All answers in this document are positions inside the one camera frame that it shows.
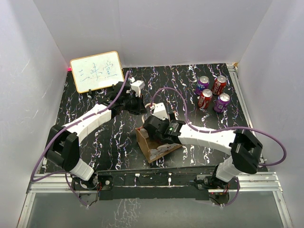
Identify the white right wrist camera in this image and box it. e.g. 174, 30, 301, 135
150, 103, 168, 120

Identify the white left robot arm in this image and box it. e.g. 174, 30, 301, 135
44, 80, 147, 190

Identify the purple Fanta can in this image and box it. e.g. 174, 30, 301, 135
195, 76, 209, 95
213, 93, 230, 113

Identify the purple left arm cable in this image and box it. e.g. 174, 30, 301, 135
29, 70, 133, 207

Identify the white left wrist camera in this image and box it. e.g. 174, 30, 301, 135
129, 77, 145, 97

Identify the small framed whiteboard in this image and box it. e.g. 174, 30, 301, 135
70, 51, 124, 94

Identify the red Coca-Cola can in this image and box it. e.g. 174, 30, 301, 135
211, 76, 227, 95
198, 89, 213, 109

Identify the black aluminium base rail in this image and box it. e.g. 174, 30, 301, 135
18, 163, 293, 228

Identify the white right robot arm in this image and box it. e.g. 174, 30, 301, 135
142, 115, 263, 189

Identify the patterned canvas tote bag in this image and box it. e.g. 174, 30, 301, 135
135, 126, 182, 163

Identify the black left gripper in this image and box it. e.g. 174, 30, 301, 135
122, 93, 147, 116

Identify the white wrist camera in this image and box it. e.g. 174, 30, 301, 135
129, 77, 145, 97
150, 103, 168, 120

